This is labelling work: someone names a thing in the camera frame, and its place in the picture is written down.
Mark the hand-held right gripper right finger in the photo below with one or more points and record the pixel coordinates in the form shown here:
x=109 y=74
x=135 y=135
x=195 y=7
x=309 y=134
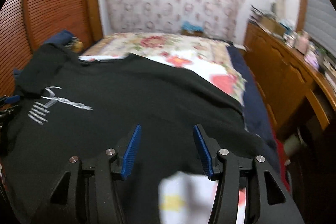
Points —
x=204 y=154

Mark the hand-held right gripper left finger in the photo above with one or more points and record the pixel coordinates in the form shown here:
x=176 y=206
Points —
x=130 y=154

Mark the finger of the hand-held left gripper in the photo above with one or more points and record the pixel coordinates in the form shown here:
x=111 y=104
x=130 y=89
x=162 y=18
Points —
x=11 y=99

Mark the black t-shirt silver print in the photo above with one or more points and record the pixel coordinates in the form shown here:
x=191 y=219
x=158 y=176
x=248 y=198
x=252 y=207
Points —
x=131 y=98

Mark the navy bed sheet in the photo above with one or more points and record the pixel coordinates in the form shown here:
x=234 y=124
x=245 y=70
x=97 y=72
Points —
x=254 y=103

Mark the white flower-print blanket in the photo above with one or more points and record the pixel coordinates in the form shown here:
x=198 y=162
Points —
x=218 y=79

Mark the navy folded cloth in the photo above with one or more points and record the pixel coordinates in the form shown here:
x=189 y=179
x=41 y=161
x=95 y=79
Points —
x=59 y=37

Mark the wooden louvered wardrobe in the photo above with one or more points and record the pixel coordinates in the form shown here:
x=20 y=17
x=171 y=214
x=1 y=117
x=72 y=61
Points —
x=52 y=3

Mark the wooden cabinet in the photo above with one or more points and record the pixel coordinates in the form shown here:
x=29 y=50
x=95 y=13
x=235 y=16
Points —
x=278 y=69

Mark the beige floral quilt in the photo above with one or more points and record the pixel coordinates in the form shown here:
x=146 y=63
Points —
x=157 y=43

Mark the small box with blue bags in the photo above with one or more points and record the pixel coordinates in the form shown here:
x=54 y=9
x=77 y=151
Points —
x=193 y=27

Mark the open cardboard box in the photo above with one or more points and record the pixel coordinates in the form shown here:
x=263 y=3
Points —
x=270 y=24

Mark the pink jug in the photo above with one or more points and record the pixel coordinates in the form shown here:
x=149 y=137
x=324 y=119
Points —
x=302 y=43

